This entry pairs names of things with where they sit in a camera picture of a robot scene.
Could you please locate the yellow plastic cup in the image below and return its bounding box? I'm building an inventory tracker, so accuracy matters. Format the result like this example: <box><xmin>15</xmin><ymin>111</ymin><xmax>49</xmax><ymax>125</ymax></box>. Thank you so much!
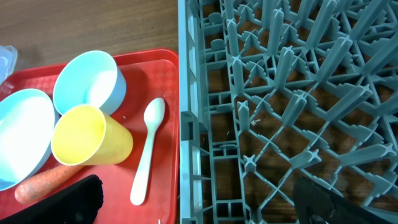
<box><xmin>51</xmin><ymin>105</ymin><xmax>134</xmax><ymax>166</ymax></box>

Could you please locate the light blue plate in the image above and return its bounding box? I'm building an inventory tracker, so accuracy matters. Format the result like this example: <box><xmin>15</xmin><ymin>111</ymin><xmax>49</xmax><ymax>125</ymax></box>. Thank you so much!
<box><xmin>1</xmin><ymin>88</ymin><xmax>59</xmax><ymax>191</ymax></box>

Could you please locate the orange carrot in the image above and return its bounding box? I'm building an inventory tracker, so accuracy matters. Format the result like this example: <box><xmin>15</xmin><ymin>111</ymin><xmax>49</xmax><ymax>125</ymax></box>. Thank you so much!
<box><xmin>14</xmin><ymin>165</ymin><xmax>83</xmax><ymax>204</ymax></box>

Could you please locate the grey dishwasher rack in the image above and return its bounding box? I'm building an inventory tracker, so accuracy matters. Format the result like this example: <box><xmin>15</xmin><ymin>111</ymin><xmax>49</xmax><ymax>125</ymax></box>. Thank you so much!
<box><xmin>178</xmin><ymin>0</ymin><xmax>397</xmax><ymax>223</ymax></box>

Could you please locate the light blue bowl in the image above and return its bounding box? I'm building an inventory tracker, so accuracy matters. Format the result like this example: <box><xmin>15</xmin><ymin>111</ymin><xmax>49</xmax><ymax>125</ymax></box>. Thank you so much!
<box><xmin>53</xmin><ymin>50</ymin><xmax>127</xmax><ymax>115</ymax></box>

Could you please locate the white plastic spoon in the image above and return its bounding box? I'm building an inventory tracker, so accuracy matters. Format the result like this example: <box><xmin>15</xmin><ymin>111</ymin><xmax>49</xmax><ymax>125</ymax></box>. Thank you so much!
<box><xmin>130</xmin><ymin>98</ymin><xmax>165</xmax><ymax>206</ymax></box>

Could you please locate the clear plastic waste bin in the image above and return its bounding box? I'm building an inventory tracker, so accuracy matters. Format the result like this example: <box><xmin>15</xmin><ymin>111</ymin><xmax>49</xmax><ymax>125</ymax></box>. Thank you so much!
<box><xmin>0</xmin><ymin>45</ymin><xmax>18</xmax><ymax>84</ymax></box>

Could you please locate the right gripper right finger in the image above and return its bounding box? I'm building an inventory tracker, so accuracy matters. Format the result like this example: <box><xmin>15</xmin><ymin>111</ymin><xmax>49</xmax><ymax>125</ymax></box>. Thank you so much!
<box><xmin>293</xmin><ymin>177</ymin><xmax>397</xmax><ymax>224</ymax></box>

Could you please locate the red serving tray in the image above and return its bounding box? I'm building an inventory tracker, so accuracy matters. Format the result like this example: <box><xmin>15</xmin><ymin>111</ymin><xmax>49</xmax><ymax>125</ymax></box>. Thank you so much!
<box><xmin>1</xmin><ymin>49</ymin><xmax>179</xmax><ymax>223</ymax></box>

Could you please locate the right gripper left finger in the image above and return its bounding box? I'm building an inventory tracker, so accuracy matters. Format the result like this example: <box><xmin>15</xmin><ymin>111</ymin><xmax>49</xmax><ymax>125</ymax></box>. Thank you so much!
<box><xmin>1</xmin><ymin>174</ymin><xmax>104</xmax><ymax>224</ymax></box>

